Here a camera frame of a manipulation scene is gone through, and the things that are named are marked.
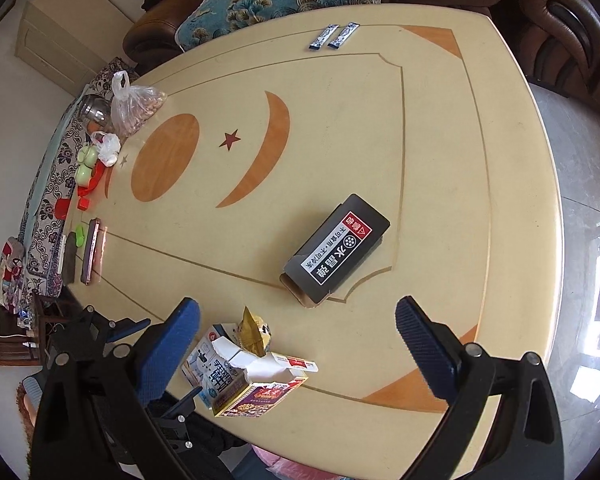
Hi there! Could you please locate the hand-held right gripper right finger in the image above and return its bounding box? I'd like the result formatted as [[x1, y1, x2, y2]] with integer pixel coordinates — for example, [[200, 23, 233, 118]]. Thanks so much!
[[395, 296, 566, 480]]

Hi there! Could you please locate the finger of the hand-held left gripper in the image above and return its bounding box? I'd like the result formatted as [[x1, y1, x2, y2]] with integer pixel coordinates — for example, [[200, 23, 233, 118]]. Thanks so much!
[[147, 385, 221, 461], [70, 305, 152, 346]]

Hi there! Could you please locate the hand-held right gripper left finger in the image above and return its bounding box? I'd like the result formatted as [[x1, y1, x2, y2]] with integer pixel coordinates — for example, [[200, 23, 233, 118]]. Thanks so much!
[[30, 297, 201, 480]]

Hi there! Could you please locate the nut print snack box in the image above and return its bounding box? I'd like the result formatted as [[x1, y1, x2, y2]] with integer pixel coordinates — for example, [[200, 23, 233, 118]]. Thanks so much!
[[212, 337, 320, 418]]

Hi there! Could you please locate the gold foil wrapper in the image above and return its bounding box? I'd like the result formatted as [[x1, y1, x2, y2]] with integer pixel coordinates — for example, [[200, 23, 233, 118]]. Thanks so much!
[[237, 306, 273, 358]]

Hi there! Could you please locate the pink lined trash bin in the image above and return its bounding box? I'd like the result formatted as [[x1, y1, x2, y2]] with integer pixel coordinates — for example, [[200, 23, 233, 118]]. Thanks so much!
[[252, 447, 341, 480]]

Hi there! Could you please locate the black cardboard box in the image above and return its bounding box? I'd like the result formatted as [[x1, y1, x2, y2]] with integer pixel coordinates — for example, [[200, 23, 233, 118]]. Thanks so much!
[[279, 193, 392, 308]]

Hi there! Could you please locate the pink smartphone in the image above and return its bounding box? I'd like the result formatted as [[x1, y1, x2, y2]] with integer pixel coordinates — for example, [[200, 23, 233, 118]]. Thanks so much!
[[80, 217, 108, 286]]

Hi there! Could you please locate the blue slipper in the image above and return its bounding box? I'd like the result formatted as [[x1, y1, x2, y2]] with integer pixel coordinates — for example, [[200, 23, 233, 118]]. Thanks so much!
[[21, 379, 45, 403]]

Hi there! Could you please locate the dark wooden stool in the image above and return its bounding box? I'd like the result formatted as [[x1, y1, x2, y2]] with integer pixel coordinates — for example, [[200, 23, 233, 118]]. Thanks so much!
[[0, 292, 88, 368]]

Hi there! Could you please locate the pile of assorted packets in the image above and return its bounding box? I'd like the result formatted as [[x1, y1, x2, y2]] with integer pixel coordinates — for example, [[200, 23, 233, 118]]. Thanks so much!
[[0, 237, 31, 321]]

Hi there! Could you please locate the red plastic tray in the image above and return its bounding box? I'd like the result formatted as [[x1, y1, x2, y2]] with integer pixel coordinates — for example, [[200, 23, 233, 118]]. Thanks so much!
[[76, 160, 112, 198]]

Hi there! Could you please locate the dark patterned bed cover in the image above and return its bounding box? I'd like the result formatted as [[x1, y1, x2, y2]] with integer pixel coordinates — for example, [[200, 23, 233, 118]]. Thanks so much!
[[0, 57, 141, 311]]

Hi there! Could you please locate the small white plastic bag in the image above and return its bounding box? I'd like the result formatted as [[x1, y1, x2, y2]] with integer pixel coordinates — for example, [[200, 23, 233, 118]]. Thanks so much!
[[90, 131, 122, 167]]

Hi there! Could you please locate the beige wooden coffee table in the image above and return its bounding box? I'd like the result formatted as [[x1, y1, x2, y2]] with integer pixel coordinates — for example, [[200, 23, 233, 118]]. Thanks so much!
[[65, 4, 563, 466]]

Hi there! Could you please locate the plastic bag of peanuts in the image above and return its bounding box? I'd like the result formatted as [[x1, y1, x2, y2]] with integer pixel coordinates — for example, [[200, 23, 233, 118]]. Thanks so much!
[[110, 71, 168, 138]]

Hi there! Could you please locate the glass jar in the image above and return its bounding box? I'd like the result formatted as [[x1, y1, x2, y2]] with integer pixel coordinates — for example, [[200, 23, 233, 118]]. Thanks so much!
[[80, 94, 113, 133]]

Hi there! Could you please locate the brown leather sofa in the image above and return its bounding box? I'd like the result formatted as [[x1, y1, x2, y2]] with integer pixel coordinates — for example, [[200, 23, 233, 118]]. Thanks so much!
[[122, 0, 521, 73]]

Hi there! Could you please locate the beige wooden cabinet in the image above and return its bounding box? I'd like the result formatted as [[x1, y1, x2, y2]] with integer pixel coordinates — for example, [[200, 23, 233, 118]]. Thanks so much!
[[14, 0, 136, 96]]

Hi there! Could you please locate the brown leather armchair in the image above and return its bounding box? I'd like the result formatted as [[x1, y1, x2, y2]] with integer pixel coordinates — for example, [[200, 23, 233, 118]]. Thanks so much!
[[490, 0, 600, 126]]

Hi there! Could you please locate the blue floral blanket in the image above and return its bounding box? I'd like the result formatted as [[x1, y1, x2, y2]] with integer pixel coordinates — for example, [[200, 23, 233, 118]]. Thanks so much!
[[175, 0, 381, 51]]

